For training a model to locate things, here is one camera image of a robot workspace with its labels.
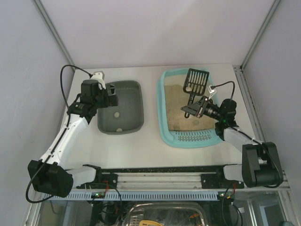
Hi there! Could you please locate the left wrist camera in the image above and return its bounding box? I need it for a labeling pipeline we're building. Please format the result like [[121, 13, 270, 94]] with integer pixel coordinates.
[[90, 71, 105, 88]]

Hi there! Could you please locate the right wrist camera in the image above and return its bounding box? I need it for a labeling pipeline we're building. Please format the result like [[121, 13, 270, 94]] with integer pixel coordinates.
[[207, 85, 216, 100]]

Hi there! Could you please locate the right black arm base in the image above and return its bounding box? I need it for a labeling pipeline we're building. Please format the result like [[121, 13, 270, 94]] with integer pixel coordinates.
[[200, 169, 245, 189]]

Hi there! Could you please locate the teal litter box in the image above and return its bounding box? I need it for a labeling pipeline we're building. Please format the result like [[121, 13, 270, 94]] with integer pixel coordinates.
[[157, 68, 222, 148]]

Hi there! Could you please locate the left black camera cable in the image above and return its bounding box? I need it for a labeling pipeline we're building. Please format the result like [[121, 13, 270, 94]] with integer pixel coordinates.
[[59, 65, 94, 111]]

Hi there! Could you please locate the black litter scoop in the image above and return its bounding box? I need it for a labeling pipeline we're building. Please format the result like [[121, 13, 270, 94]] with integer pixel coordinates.
[[183, 68, 210, 105]]

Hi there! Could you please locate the yellow plastic object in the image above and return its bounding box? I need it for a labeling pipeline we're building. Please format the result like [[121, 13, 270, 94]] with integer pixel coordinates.
[[139, 220, 162, 226]]

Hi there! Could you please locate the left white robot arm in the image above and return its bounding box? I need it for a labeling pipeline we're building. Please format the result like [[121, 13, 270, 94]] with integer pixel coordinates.
[[28, 79, 118, 198]]

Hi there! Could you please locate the black camera cable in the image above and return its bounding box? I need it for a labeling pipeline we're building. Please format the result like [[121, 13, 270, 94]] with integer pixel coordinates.
[[213, 81, 236, 101], [59, 65, 94, 111]]

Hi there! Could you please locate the grey plastic bin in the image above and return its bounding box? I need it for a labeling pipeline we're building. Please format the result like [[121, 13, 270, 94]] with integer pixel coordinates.
[[97, 81, 144, 135]]

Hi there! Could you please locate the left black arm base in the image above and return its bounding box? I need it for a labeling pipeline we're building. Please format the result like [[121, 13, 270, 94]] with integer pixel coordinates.
[[76, 164, 118, 189]]

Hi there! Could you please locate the metal wire basket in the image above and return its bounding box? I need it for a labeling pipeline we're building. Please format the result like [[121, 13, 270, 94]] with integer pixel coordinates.
[[122, 201, 209, 226]]

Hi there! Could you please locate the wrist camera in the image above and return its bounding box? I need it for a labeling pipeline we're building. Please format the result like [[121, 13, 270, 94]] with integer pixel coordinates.
[[90, 71, 105, 88], [207, 85, 216, 100]]

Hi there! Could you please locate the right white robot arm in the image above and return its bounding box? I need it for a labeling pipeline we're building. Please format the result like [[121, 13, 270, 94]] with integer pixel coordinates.
[[181, 97, 284, 188]]

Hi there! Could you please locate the perforated cable tray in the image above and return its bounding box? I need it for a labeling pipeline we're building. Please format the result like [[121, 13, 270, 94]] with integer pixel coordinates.
[[68, 191, 221, 200]]

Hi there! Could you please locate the aluminium mounting rail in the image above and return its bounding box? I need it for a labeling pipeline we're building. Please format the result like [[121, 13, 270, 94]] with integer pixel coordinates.
[[77, 171, 290, 192]]

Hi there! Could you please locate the right black camera cable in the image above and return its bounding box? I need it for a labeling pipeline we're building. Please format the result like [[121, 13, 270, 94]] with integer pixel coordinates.
[[213, 81, 236, 101]]

